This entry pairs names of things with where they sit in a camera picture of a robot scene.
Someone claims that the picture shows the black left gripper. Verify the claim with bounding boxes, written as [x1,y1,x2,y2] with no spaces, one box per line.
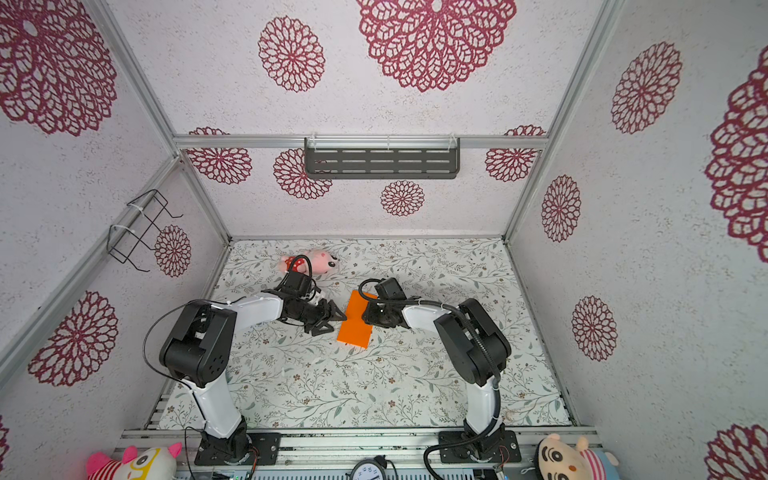
[290,297,347,336]

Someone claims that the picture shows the orange square paper sheet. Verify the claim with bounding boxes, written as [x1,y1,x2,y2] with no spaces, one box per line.
[337,291,373,349]

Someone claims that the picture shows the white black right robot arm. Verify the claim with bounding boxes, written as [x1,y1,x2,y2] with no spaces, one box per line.
[363,295,511,438]

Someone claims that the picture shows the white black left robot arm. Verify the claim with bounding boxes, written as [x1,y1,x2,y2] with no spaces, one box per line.
[159,290,346,440]

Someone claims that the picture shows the pink pig plush toy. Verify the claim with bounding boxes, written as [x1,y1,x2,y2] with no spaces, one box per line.
[278,250,340,275]

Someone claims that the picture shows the round gauge clock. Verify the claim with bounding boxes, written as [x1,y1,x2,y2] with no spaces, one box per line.
[349,455,388,480]

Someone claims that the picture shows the pink white plush toy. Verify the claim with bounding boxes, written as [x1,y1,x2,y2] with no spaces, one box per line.
[86,443,182,480]

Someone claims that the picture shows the boy face plush toy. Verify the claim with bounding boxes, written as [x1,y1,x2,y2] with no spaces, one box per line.
[533,434,620,480]

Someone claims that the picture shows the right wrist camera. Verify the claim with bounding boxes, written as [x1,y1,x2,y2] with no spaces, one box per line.
[374,277,408,301]

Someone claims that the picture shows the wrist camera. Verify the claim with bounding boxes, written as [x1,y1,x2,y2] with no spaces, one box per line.
[374,277,408,301]
[279,271,317,299]

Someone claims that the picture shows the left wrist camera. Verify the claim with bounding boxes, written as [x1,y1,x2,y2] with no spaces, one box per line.
[279,271,317,299]

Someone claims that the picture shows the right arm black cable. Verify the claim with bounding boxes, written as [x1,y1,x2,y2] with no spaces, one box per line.
[357,277,504,480]

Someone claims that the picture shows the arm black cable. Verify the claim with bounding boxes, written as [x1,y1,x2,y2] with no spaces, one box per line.
[357,277,504,480]
[142,299,205,397]

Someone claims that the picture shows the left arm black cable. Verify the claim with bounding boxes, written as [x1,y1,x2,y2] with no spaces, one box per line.
[142,299,205,397]

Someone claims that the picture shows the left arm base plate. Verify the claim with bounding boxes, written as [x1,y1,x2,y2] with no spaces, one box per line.
[194,432,282,466]

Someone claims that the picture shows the grey wall shelf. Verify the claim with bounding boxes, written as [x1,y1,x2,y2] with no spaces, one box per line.
[304,137,461,180]

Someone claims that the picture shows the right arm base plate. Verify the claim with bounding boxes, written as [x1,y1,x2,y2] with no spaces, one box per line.
[439,425,522,464]

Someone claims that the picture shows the black wire wall rack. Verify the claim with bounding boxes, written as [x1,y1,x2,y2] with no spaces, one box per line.
[105,189,183,273]

